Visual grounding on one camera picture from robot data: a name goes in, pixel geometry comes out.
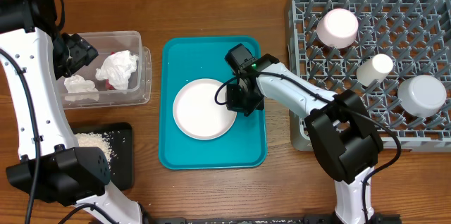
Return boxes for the small white napkin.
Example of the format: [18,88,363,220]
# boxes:
[64,75,99,101]

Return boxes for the large white napkin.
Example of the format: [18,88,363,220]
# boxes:
[95,50,138,90]

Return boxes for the white dinner plate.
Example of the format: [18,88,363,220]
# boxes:
[173,78,237,140]

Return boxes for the pink shallow bowl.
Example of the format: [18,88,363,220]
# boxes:
[316,8,359,49]

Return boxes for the white cup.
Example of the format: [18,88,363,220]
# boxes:
[356,54,394,87]

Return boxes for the grey bowl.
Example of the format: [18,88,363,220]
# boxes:
[397,75,447,118]

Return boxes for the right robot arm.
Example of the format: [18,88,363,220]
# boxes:
[222,44,383,223]

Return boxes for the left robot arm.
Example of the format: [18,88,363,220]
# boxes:
[1,0,152,223]

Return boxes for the clear plastic waste bin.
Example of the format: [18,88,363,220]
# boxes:
[56,30,152,109]

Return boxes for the grey dishwasher rack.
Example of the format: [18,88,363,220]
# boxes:
[285,0,450,152]

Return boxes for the teal plastic serving tray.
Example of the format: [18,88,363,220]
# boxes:
[159,36,267,170]

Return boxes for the pile of white rice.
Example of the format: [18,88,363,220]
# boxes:
[75,132,114,163]

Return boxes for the black rectangular tray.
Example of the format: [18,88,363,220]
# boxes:
[72,122,134,191]

